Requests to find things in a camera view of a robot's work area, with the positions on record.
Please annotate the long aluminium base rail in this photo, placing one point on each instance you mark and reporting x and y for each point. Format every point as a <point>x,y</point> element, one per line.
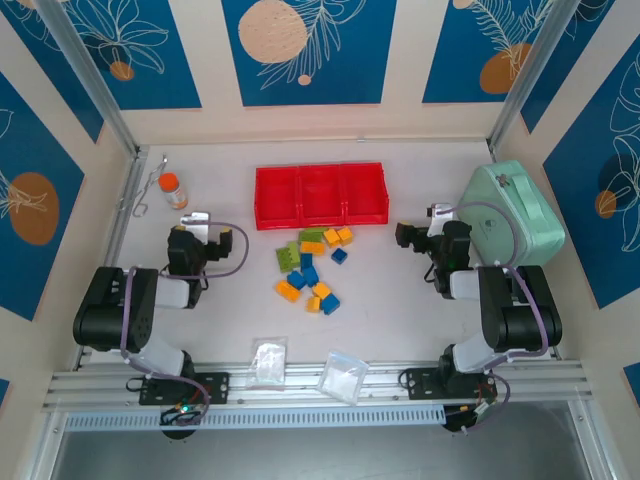
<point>302,380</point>

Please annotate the grey metal panel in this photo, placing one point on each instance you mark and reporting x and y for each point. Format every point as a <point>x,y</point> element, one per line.
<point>320,457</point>

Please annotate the green lego brick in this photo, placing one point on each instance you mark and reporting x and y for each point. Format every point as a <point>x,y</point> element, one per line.
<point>288,258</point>
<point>311,234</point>

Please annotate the aluminium frame post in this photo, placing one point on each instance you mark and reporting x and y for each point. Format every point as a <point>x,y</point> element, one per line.
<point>541,70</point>
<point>87,70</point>

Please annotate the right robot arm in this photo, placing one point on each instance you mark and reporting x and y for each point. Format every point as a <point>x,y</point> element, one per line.
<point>525,315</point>

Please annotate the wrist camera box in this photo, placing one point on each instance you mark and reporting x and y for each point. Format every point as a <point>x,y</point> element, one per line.
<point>196,222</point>
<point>441,214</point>

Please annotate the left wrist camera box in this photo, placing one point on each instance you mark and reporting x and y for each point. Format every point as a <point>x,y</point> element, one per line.
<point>196,222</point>

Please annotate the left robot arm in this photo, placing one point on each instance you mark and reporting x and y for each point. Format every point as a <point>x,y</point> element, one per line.
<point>110,310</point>

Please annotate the blue lego brick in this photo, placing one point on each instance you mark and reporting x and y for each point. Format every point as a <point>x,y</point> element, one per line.
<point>330,303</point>
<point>311,275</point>
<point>297,280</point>
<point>306,261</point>
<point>340,256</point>

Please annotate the orange capped small bottle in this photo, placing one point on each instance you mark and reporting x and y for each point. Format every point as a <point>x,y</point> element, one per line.
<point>174,191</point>

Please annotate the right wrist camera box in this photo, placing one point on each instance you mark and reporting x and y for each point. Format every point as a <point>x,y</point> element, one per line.
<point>441,214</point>

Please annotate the mint green zip case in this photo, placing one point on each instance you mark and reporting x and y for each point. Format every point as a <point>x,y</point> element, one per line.
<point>520,220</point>

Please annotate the clear plastic zip bag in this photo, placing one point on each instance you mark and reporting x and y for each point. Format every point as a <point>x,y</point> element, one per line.
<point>342,377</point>
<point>268,364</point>

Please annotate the yellow lego brick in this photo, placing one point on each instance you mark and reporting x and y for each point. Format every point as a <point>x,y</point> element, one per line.
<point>312,247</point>
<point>331,237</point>
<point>287,291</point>
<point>345,235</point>
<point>321,290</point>
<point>314,304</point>

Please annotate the aluminium side rail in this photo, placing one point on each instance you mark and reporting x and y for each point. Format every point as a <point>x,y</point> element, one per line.
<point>131,175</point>

